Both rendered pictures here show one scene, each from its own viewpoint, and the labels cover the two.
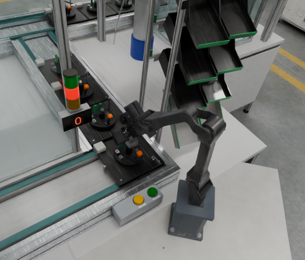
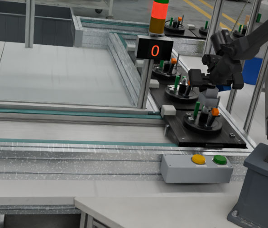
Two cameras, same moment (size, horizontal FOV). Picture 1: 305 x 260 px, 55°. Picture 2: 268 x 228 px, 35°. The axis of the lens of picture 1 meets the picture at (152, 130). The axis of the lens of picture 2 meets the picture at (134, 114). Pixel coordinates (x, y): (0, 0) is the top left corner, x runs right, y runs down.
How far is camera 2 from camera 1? 0.71 m
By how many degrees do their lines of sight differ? 30
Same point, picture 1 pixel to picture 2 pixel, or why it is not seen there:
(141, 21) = not seen: hidden behind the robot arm
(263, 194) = not seen: outside the picture
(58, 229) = (92, 149)
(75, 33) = (178, 46)
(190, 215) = (263, 170)
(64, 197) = (109, 139)
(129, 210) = (183, 163)
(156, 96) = (257, 112)
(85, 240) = (116, 186)
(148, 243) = (195, 217)
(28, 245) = (54, 148)
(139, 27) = not seen: hidden behind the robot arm
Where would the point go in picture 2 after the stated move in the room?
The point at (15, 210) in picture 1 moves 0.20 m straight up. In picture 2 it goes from (53, 130) to (57, 75)
